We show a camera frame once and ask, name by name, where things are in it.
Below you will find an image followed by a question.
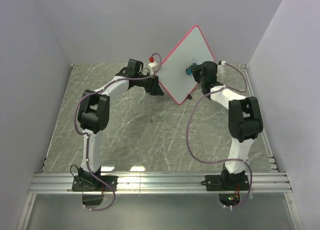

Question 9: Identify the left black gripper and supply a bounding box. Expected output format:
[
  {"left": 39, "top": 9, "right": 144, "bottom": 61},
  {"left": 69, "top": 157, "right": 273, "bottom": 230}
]
[{"left": 136, "top": 74, "right": 164, "bottom": 99}]

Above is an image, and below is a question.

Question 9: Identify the blue whiteboard eraser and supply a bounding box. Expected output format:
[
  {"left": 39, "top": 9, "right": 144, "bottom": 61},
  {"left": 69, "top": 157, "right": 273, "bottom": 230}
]
[{"left": 185, "top": 68, "right": 192, "bottom": 75}]

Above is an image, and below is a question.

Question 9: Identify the red framed whiteboard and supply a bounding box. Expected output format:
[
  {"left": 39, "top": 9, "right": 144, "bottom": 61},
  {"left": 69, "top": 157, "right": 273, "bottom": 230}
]
[{"left": 157, "top": 25, "right": 215, "bottom": 105}]

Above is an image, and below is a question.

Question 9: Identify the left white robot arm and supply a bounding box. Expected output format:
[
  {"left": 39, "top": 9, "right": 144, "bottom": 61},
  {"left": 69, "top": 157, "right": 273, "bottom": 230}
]
[{"left": 74, "top": 57, "right": 164, "bottom": 191}]

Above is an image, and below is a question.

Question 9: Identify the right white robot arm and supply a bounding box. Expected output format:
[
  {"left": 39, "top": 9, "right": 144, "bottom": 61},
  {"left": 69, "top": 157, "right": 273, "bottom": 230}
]
[{"left": 186, "top": 61, "right": 264, "bottom": 190}]

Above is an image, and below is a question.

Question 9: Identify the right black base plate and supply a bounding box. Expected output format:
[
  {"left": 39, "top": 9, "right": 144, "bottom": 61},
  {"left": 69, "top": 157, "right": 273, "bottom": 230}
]
[{"left": 200, "top": 175, "right": 250, "bottom": 191}]

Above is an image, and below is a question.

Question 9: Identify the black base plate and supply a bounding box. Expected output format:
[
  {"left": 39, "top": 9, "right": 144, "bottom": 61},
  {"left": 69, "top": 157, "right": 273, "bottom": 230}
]
[
  {"left": 200, "top": 175, "right": 250, "bottom": 191},
  {"left": 71, "top": 175, "right": 118, "bottom": 192}
]

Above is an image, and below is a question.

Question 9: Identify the right side aluminium rail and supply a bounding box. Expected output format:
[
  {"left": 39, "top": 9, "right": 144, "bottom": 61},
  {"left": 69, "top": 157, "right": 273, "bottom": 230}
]
[{"left": 241, "top": 65, "right": 279, "bottom": 172}]

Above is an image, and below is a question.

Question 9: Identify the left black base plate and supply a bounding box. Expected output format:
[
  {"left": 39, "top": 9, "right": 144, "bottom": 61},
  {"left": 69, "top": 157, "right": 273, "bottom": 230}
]
[{"left": 71, "top": 175, "right": 118, "bottom": 192}]

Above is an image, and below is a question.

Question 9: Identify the aluminium mounting rail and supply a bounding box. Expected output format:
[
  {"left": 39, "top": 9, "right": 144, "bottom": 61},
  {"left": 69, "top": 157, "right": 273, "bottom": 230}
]
[{"left": 28, "top": 172, "right": 292, "bottom": 194}]

